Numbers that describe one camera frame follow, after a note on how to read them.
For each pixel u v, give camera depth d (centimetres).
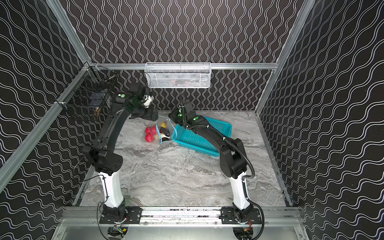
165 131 95
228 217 74
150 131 98
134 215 74
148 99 71
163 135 95
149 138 98
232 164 53
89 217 76
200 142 103
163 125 103
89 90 94
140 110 68
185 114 69
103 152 49
